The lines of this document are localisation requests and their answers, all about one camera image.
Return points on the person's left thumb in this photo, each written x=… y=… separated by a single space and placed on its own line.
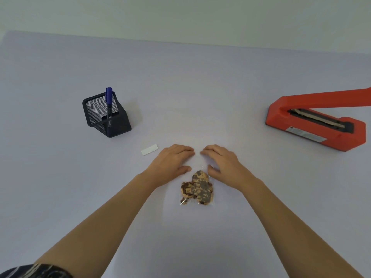
x=183 y=170

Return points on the dark patterned sleeve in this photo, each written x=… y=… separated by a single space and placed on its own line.
x=34 y=272

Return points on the black mesh pen holder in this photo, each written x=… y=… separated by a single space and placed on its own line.
x=116 y=127

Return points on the person's left forearm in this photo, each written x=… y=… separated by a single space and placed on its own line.
x=110 y=222

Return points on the brown patterned cookie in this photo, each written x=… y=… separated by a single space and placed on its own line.
x=200 y=176
x=187 y=190
x=204 y=193

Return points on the person's left hand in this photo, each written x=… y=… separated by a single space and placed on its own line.
x=168 y=166

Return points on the person's right forearm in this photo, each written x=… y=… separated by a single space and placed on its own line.
x=287 y=225

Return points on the person's right hand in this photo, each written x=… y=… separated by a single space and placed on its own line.
x=229 y=170

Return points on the blue marker pen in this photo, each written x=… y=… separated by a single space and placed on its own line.
x=109 y=96

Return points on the clear plastic bag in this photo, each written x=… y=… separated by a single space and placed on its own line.
x=198 y=163

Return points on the white paper label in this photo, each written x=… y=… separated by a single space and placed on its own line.
x=150 y=149

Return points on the red heat sealer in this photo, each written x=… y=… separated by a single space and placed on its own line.
x=313 y=128

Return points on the person's right thumb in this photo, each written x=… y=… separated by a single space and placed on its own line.
x=214 y=172

